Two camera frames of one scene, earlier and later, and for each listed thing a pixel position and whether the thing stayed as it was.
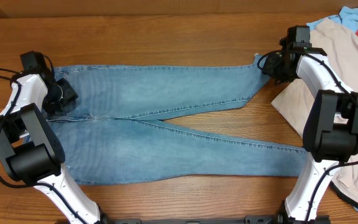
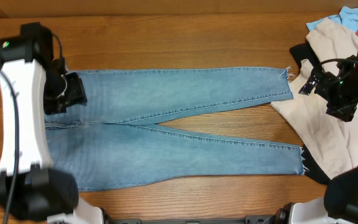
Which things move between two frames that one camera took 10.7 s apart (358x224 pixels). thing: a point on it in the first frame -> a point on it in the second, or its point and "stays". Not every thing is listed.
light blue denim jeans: [102, 135] stays
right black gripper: [266, 71] -> [345, 111]
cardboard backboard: [169, 9] stays
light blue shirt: [350, 17] stays
